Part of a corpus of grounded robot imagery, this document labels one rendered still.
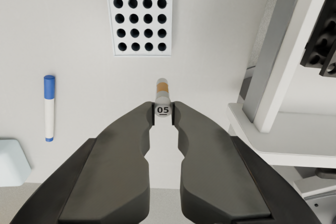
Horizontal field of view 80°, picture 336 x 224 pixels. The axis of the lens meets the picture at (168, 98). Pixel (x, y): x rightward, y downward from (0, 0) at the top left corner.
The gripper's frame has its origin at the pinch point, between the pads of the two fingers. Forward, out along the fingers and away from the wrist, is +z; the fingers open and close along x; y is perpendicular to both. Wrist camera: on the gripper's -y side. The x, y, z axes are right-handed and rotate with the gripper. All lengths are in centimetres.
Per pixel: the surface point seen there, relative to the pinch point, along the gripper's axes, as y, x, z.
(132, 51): 1.4, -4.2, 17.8
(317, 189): 37, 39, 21
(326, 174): 14.0, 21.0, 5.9
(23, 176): 27.3, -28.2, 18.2
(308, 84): 4.9, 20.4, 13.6
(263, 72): 2.0, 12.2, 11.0
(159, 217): 172, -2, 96
